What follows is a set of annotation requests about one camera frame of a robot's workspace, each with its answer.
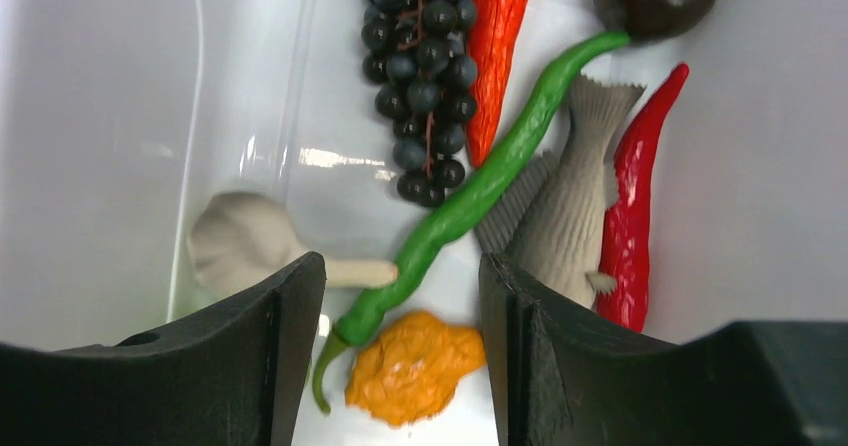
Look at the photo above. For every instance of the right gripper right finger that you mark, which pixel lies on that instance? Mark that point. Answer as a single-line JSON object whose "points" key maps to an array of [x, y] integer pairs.
{"points": [[562, 375]]}

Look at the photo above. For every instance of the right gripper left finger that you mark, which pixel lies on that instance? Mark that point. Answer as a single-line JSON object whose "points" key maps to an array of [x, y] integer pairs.
{"points": [[232, 373]]}

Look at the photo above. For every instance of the white plastic bin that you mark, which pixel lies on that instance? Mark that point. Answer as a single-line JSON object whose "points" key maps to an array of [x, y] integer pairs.
{"points": [[121, 119]]}

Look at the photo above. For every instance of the dark toy grapes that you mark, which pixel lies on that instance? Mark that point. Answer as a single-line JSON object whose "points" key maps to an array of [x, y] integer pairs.
{"points": [[417, 56]]}

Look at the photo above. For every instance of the white toy garlic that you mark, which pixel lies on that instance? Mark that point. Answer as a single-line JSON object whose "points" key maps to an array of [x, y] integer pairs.
{"points": [[241, 238]]}

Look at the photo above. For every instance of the orange toy habanero pepper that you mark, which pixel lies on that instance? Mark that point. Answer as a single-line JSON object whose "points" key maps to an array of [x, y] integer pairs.
{"points": [[413, 368]]}

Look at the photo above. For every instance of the grey toy fish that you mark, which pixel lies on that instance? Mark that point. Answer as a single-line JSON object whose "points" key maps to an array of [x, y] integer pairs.
{"points": [[550, 219]]}

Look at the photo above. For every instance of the red toy chili pepper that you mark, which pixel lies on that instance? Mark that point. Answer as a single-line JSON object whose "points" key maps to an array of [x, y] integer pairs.
{"points": [[625, 253]]}

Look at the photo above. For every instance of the green toy bean pod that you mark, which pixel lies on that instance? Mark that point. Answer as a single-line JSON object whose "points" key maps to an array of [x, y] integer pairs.
{"points": [[464, 208]]}

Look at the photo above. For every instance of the orange toy carrot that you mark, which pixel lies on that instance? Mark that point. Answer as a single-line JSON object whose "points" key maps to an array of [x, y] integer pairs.
{"points": [[491, 45]]}

